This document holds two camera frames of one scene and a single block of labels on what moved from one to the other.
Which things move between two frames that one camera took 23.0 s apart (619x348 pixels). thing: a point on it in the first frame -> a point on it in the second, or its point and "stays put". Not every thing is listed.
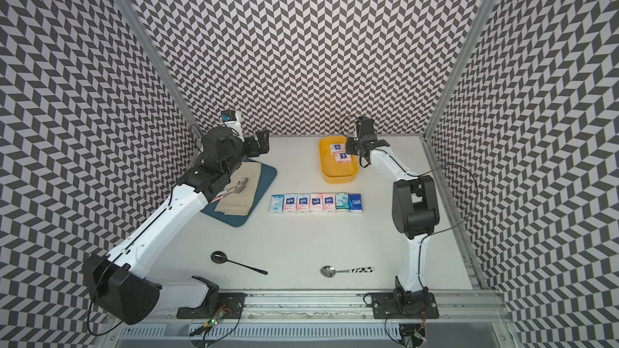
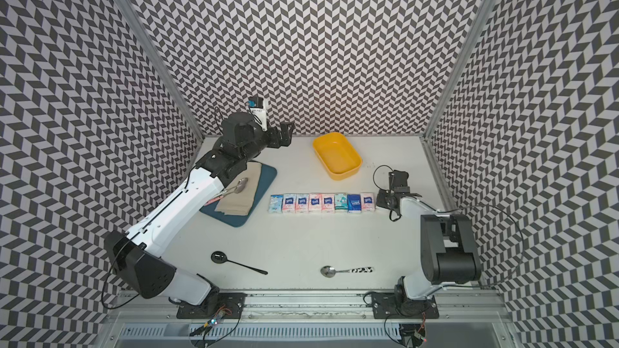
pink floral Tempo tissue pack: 289,203 stays put
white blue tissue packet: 328,202 stays put
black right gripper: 349,146 -> 380,202
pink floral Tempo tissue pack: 342,158 -> 367,201
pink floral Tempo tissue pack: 316,202 stays put
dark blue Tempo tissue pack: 355,202 stays put
